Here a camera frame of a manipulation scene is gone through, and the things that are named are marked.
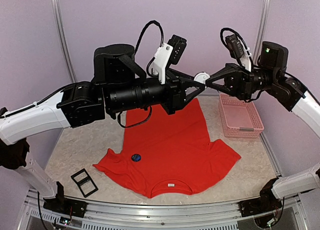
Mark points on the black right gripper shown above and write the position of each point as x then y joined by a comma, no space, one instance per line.
239,81

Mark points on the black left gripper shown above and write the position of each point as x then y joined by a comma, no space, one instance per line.
176,99

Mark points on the blue brooch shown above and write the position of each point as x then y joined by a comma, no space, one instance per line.
201,77

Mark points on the red t-shirt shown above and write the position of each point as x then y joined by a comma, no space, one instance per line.
174,149

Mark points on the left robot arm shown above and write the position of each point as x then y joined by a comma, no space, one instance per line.
119,84

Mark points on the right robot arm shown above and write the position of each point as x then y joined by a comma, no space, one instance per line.
271,76

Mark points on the black open brooch box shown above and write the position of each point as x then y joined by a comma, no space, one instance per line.
84,183

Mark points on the pink plastic basket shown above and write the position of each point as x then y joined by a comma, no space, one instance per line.
239,119

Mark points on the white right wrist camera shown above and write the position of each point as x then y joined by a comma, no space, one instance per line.
239,51

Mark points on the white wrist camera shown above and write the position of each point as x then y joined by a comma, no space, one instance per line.
239,51
167,54

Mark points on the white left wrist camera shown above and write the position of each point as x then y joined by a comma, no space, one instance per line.
167,54

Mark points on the right aluminium frame post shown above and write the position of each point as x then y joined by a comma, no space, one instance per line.
263,21

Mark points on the aluminium frame post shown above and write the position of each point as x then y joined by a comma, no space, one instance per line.
63,40
263,21

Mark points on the left aluminium frame post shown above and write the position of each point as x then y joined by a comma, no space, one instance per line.
63,40

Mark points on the front aluminium rail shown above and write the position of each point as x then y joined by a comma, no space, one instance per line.
101,215

